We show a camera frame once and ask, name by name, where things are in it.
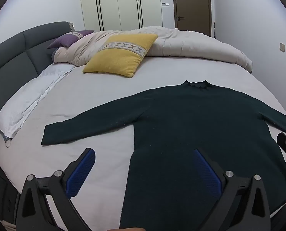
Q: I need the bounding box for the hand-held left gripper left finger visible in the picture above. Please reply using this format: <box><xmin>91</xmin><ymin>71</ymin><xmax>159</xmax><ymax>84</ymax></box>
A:
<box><xmin>15</xmin><ymin>148</ymin><xmax>95</xmax><ymax>231</ymax></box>

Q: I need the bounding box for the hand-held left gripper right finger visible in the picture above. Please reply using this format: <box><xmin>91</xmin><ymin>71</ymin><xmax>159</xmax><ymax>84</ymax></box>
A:
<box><xmin>194</xmin><ymin>149</ymin><xmax>271</xmax><ymax>231</ymax></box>

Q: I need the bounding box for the dark green sweater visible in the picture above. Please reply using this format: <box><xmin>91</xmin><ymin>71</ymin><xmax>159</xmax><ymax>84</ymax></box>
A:
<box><xmin>41</xmin><ymin>80</ymin><xmax>286</xmax><ymax>231</ymax></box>

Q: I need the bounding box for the white bed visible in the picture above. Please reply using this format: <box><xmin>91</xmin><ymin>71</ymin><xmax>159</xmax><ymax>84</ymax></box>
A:
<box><xmin>0</xmin><ymin>53</ymin><xmax>286</xmax><ymax>231</ymax></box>

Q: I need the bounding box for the white flat pillow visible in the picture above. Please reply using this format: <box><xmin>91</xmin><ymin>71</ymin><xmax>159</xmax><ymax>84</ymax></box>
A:
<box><xmin>0</xmin><ymin>64</ymin><xmax>77</xmax><ymax>148</ymax></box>

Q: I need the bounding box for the yellow cushion with patterned band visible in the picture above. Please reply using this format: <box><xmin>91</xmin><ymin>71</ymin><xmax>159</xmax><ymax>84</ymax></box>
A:
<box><xmin>82</xmin><ymin>33</ymin><xmax>158</xmax><ymax>78</ymax></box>

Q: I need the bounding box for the beige duvet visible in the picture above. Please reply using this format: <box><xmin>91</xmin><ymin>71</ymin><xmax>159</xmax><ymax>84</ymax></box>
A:
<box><xmin>52</xmin><ymin>26</ymin><xmax>253</xmax><ymax>73</ymax></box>

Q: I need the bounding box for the purple cushion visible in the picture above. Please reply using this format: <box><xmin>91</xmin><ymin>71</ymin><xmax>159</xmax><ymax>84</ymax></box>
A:
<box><xmin>47</xmin><ymin>30</ymin><xmax>95</xmax><ymax>49</ymax></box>

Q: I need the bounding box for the grey upholstered headboard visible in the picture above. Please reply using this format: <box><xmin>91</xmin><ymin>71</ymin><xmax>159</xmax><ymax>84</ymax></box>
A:
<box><xmin>0</xmin><ymin>21</ymin><xmax>74</xmax><ymax>140</ymax></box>

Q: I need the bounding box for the brown door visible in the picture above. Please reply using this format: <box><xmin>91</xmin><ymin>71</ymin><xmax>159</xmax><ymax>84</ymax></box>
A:
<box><xmin>171</xmin><ymin>0</ymin><xmax>216</xmax><ymax>38</ymax></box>

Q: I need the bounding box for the cream wardrobe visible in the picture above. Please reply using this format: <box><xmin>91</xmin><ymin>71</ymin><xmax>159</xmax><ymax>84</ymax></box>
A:
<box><xmin>79</xmin><ymin>0</ymin><xmax>163</xmax><ymax>32</ymax></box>

